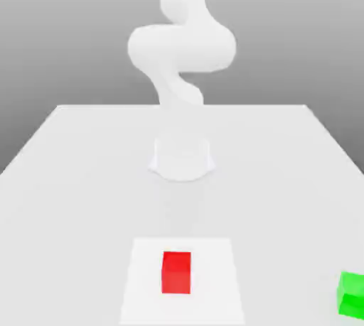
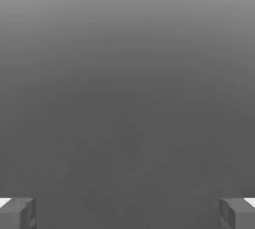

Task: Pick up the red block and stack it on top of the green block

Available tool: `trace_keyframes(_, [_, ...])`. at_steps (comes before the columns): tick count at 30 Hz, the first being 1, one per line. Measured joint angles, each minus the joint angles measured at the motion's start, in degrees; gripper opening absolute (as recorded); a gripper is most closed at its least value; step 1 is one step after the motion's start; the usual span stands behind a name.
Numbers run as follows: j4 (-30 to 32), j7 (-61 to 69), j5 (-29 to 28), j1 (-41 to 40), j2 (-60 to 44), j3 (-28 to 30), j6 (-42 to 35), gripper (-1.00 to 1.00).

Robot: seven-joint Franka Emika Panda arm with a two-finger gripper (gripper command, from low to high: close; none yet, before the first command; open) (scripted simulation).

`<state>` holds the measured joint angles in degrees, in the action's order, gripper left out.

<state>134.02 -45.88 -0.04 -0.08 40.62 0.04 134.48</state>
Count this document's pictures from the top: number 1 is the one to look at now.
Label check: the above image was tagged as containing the small red cube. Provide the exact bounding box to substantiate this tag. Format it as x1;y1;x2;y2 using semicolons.
161;250;192;295

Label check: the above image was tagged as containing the small green cube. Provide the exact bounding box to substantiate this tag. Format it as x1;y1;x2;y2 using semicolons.
337;271;364;320

